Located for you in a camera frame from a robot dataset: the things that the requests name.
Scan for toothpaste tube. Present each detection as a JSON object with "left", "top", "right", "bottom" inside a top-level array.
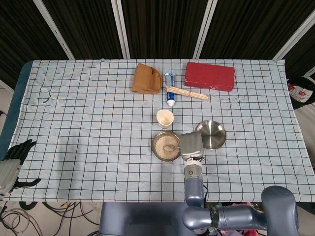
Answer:
[{"left": 164, "top": 72, "right": 177, "bottom": 107}]

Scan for white frame post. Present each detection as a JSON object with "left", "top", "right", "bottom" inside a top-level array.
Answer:
[
  {"left": 110, "top": 0, "right": 131, "bottom": 59},
  {"left": 32, "top": 0, "right": 75, "bottom": 60},
  {"left": 193, "top": 0, "right": 218, "bottom": 59},
  {"left": 272, "top": 11, "right": 315, "bottom": 61}
]

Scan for red rectangular box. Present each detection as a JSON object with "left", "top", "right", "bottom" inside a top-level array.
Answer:
[{"left": 183, "top": 61, "right": 236, "bottom": 93}]

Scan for bundle of wooden sticks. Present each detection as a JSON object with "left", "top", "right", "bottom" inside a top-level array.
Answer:
[{"left": 166, "top": 85, "right": 210, "bottom": 101}]

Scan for floor cables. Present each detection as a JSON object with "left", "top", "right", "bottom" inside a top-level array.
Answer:
[{"left": 0, "top": 201, "right": 102, "bottom": 236}]

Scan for metal bowl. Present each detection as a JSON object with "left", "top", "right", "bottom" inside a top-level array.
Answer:
[{"left": 151, "top": 131, "right": 184, "bottom": 162}]

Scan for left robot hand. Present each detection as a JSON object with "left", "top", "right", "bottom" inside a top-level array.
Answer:
[{"left": 0, "top": 139, "right": 42, "bottom": 197}]

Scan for round metal plate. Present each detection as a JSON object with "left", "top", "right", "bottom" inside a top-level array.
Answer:
[{"left": 195, "top": 120, "right": 227, "bottom": 150}]

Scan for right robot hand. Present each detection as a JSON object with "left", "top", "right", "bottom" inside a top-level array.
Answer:
[{"left": 180, "top": 132, "right": 205, "bottom": 162}]

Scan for black bag with red print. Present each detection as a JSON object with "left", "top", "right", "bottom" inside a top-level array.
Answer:
[{"left": 286, "top": 75, "right": 315, "bottom": 111}]

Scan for white paper cup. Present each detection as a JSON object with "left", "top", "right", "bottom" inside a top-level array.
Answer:
[{"left": 156, "top": 109, "right": 175, "bottom": 130}]

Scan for blue-grey robot torso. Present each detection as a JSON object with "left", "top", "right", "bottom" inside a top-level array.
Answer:
[{"left": 99, "top": 202, "right": 210, "bottom": 236}]

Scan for brown cloth pouch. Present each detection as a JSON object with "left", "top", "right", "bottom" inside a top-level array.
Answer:
[{"left": 131, "top": 63, "right": 163, "bottom": 95}]

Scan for checked tablecloth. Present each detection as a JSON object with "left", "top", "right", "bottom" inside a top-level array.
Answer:
[{"left": 4, "top": 59, "right": 309, "bottom": 203}]

